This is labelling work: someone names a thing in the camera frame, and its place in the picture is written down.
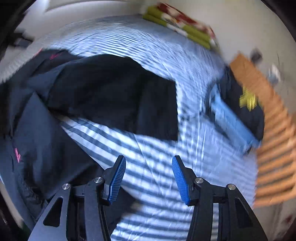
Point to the potted plant white pot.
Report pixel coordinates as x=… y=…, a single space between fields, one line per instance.
x=274 y=75

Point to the black shirt yellow print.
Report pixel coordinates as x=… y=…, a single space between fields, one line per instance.
x=242 y=102

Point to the green red floral pillow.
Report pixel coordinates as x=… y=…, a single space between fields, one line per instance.
x=165 y=15

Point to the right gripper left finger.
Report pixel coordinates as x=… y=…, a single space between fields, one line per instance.
x=76 y=212

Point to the blue white striped bedspread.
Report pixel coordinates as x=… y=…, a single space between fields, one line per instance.
x=149 y=206

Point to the light blue folded garment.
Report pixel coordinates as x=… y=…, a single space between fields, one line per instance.
x=227 y=122

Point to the wooden slatted bench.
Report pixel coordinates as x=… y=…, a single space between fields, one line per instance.
x=276 y=155

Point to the dark ceramic vase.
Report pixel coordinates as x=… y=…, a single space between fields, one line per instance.
x=255 y=56

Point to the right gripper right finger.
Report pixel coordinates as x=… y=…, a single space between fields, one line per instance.
x=236 y=220

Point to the black shorts pink waistband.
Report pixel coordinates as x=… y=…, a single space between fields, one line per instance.
x=37 y=156

